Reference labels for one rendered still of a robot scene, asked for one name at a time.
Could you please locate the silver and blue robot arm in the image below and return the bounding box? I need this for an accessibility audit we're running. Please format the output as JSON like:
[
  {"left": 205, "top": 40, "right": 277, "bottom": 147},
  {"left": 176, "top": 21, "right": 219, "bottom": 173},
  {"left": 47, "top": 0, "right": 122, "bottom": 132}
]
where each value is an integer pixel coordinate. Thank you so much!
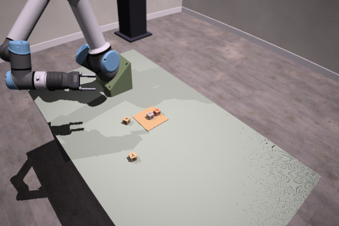
[{"left": 0, "top": 0, "right": 120, "bottom": 90}]

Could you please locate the tan flat mat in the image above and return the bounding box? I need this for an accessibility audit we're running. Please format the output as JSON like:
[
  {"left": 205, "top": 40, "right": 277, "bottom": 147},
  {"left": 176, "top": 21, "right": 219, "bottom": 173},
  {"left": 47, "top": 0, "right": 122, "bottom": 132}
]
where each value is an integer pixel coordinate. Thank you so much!
[{"left": 132, "top": 106, "right": 168, "bottom": 131}]

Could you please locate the beige letter block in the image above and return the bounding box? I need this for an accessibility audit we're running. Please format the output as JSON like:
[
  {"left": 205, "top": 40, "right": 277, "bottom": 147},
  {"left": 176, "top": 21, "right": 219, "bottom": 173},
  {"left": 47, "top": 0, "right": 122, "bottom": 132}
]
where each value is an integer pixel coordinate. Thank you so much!
[
  {"left": 153, "top": 108, "right": 161, "bottom": 116},
  {"left": 146, "top": 112, "right": 154, "bottom": 120},
  {"left": 122, "top": 116, "right": 130, "bottom": 125},
  {"left": 129, "top": 152, "right": 137, "bottom": 162}
]

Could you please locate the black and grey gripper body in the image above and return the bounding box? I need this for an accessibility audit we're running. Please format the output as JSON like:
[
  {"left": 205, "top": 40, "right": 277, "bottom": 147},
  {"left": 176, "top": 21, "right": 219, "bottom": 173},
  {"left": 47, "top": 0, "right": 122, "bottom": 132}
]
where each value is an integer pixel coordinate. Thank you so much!
[{"left": 34, "top": 72, "right": 80, "bottom": 91}]

